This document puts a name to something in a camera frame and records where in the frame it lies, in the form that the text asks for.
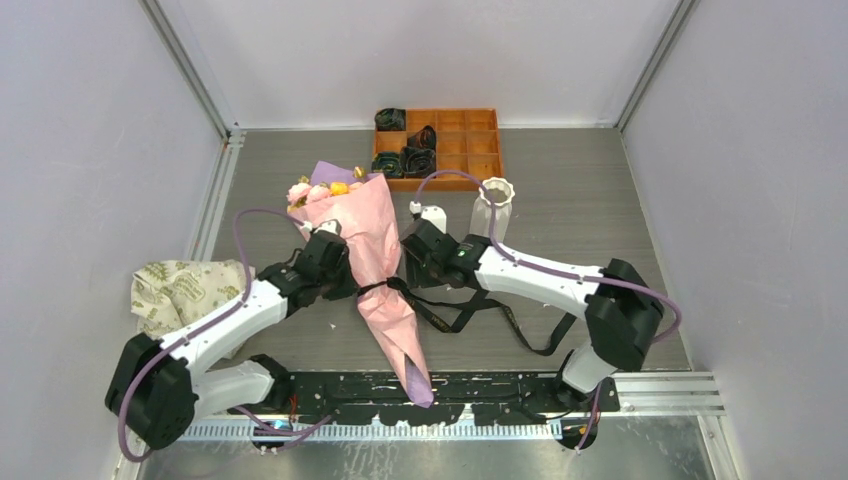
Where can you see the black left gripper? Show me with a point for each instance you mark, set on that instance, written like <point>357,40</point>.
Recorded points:
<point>347,288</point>

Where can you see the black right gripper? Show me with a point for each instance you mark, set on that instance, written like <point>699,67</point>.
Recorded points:
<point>417,278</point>

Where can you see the black ribbon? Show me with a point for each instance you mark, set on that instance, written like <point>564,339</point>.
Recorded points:
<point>478,302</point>

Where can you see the pink flower bouquet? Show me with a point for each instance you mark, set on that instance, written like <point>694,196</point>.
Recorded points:
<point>368,224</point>

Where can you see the white ribbed ceramic vase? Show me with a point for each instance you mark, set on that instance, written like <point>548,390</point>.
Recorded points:
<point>492,209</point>

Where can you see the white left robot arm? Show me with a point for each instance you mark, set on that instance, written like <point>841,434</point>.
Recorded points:
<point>160,386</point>

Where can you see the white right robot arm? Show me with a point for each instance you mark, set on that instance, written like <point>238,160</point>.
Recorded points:
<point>621,313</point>

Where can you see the orange compartment tray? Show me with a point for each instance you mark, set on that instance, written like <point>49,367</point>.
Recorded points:
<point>468,142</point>

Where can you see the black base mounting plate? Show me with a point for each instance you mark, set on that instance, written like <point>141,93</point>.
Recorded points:
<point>493,398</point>

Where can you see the patterned cream cloth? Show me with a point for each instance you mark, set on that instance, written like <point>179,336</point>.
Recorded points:
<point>166,296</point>

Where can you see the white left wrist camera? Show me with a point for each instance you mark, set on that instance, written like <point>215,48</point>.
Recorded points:
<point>331,226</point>

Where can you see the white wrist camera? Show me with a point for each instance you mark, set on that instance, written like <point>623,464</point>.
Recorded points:
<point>431,213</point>
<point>331,226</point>

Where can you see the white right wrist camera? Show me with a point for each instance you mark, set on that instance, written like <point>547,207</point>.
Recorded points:
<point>431,213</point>

